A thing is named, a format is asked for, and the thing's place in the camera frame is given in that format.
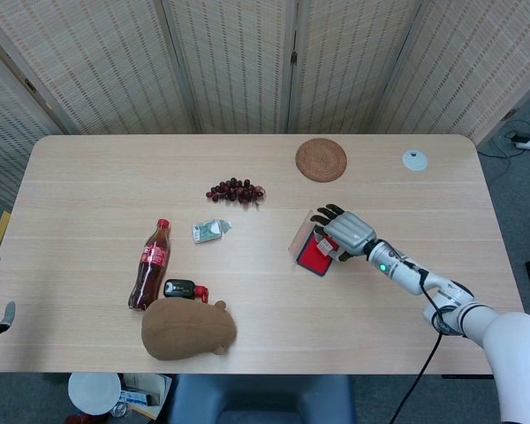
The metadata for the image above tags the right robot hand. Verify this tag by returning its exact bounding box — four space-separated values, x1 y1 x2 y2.
308 203 378 262

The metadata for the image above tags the red ink pad clear lid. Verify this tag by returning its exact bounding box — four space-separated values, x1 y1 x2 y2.
288 210 337 279

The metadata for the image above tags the round woven coaster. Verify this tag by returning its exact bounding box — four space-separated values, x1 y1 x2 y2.
295 138 349 183

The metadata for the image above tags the dark red grape bunch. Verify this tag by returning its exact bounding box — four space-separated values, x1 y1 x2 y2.
205 177 267 205

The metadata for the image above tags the green white tissue packet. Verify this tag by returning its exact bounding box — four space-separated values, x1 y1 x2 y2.
191 218 235 246

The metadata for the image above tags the white round plate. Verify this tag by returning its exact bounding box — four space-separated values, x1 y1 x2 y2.
67 372 123 417

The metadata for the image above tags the cola bottle red cap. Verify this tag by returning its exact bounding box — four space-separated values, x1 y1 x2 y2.
128 217 173 312

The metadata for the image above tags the black device red clip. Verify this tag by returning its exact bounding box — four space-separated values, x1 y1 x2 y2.
163 278 210 304

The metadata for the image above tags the dark blue chair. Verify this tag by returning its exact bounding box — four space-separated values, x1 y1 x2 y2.
166 374 357 424

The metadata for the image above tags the brown plush toy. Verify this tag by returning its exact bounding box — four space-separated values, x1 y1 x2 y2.
140 298 239 362

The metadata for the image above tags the woven folding screen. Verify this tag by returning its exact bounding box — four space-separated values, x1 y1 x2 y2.
0 0 530 208

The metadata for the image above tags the cardboard box with clutter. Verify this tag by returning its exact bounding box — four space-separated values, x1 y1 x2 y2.
112 373 174 420

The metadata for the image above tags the white round cable grommet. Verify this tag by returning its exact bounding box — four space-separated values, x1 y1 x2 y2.
401 149 428 172

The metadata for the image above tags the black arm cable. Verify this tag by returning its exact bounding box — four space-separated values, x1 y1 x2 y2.
390 258 451 424

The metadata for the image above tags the black floor cable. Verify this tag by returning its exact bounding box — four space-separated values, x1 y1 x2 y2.
476 118 530 178

